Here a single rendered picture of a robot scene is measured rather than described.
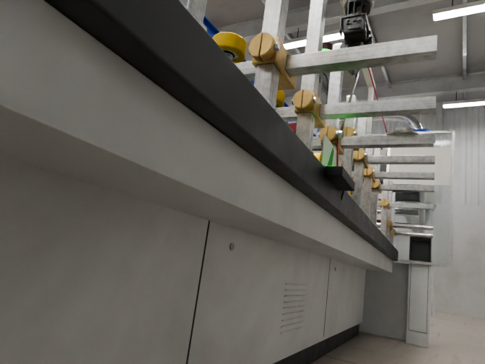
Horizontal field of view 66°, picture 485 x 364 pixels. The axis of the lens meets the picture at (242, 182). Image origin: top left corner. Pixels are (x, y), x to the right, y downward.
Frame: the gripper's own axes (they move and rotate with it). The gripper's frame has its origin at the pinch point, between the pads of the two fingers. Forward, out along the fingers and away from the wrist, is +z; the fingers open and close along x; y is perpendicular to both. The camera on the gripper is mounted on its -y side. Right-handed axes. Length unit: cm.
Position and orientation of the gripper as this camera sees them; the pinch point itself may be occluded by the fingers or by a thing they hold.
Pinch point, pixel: (354, 71)
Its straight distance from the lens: 116.1
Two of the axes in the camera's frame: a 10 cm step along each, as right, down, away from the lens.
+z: -1.4, 9.6, -2.3
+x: 8.9, 0.2, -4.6
